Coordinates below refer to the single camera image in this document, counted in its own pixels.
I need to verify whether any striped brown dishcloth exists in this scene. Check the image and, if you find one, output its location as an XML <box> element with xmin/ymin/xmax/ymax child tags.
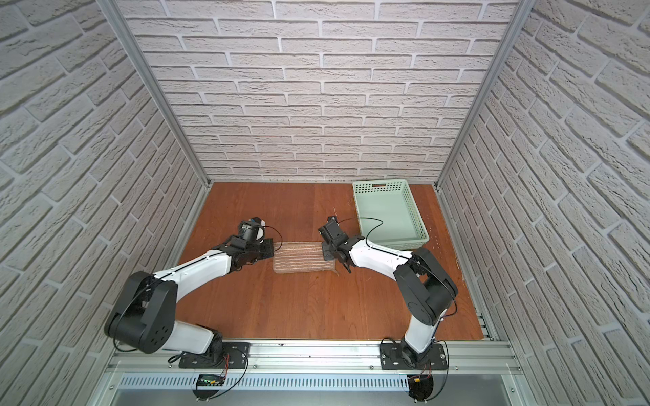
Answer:
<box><xmin>273</xmin><ymin>242</ymin><xmax>339</xmax><ymax>275</ymax></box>

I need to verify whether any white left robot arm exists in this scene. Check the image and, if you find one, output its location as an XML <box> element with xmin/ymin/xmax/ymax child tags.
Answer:
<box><xmin>104</xmin><ymin>237</ymin><xmax>274</xmax><ymax>355</ymax></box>

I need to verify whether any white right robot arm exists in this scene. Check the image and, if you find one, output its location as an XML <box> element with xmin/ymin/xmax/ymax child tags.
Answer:
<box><xmin>319</xmin><ymin>228</ymin><xmax>458</xmax><ymax>357</ymax></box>

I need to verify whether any green perforated plastic basket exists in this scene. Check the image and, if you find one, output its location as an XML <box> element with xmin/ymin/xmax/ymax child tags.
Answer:
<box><xmin>352</xmin><ymin>179</ymin><xmax>429</xmax><ymax>250</ymax></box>

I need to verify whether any left controller board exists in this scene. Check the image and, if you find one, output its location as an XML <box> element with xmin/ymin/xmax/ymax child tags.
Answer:
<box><xmin>196</xmin><ymin>374</ymin><xmax>226</xmax><ymax>390</ymax></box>

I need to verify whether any controller board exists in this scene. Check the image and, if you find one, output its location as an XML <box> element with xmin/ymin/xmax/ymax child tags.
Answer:
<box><xmin>196</xmin><ymin>374</ymin><xmax>226</xmax><ymax>390</ymax></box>
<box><xmin>407</xmin><ymin>375</ymin><xmax>434</xmax><ymax>402</ymax></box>

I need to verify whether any right controller board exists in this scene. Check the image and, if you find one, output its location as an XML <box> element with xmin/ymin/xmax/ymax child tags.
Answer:
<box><xmin>407</xmin><ymin>375</ymin><xmax>434</xmax><ymax>402</ymax></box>

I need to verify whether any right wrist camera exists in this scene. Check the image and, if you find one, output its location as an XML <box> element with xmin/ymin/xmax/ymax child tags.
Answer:
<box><xmin>318</xmin><ymin>216</ymin><xmax>349</xmax><ymax>246</ymax></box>

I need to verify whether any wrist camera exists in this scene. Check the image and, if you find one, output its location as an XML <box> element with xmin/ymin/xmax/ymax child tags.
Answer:
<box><xmin>318</xmin><ymin>216</ymin><xmax>349</xmax><ymax>246</ymax></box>
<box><xmin>238</xmin><ymin>218</ymin><xmax>266</xmax><ymax>243</ymax></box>

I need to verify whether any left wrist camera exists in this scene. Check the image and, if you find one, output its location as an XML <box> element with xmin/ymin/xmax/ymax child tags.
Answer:
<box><xmin>238</xmin><ymin>218</ymin><xmax>266</xmax><ymax>243</ymax></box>

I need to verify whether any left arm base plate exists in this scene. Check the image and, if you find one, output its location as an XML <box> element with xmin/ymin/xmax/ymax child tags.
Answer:
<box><xmin>179</xmin><ymin>341</ymin><xmax>251</xmax><ymax>370</ymax></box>

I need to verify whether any aluminium front rail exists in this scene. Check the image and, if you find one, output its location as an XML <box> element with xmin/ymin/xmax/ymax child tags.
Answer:
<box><xmin>106</xmin><ymin>339</ymin><xmax>523</xmax><ymax>375</ymax></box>

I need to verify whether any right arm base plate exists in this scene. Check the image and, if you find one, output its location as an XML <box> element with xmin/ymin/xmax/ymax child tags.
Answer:
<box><xmin>379</xmin><ymin>343</ymin><xmax>449</xmax><ymax>371</ymax></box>

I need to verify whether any aluminium corner post left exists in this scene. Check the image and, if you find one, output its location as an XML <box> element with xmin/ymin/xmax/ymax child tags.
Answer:
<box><xmin>97</xmin><ymin>0</ymin><xmax>211</xmax><ymax>189</ymax></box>

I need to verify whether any aluminium corner post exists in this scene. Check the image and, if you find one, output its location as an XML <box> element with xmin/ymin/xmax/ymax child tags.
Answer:
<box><xmin>97</xmin><ymin>0</ymin><xmax>211</xmax><ymax>189</ymax></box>
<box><xmin>434</xmin><ymin>0</ymin><xmax>536</xmax><ymax>192</ymax></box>

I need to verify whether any aluminium corner post right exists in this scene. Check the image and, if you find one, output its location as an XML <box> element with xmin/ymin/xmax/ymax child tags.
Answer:
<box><xmin>434</xmin><ymin>0</ymin><xmax>536</xmax><ymax>192</ymax></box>

